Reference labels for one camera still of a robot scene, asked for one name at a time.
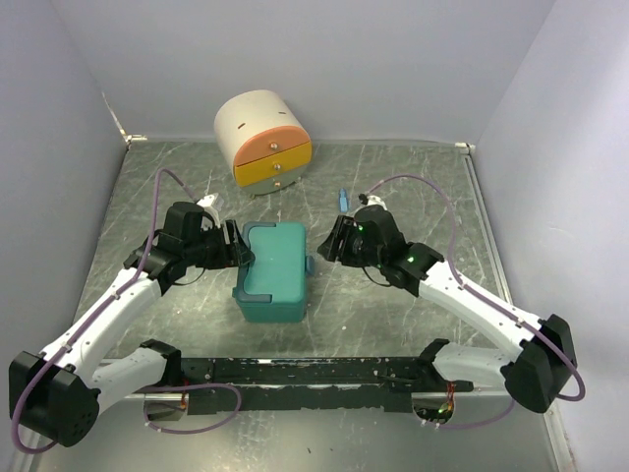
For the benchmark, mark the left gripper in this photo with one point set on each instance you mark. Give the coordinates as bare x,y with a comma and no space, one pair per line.
235,254

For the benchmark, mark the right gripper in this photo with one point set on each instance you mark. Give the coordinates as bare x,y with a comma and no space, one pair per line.
346,259

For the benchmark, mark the teal medicine box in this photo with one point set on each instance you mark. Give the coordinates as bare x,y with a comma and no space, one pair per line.
272,289

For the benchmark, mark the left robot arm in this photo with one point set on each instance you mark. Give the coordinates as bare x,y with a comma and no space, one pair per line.
60,391

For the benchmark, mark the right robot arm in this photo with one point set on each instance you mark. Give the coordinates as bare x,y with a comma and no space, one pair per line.
533,358

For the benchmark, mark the blue plastic vial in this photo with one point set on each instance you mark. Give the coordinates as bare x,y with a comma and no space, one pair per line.
343,201

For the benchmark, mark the round mini drawer cabinet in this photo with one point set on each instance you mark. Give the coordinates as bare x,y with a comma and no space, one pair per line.
262,141

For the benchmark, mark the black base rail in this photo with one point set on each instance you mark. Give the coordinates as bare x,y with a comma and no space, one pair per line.
391,384

